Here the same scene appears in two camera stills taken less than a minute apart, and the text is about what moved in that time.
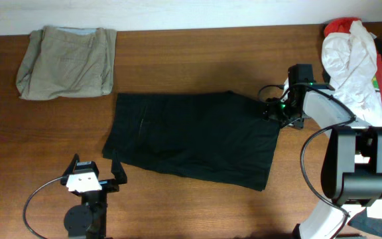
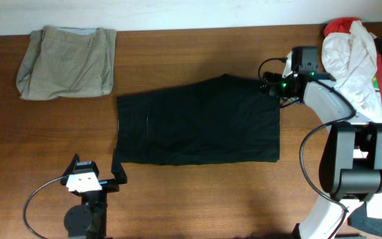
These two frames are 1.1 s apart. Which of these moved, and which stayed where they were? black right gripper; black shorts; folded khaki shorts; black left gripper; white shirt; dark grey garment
Moved: black shorts; black right gripper
Stayed: white shirt; black left gripper; dark grey garment; folded khaki shorts
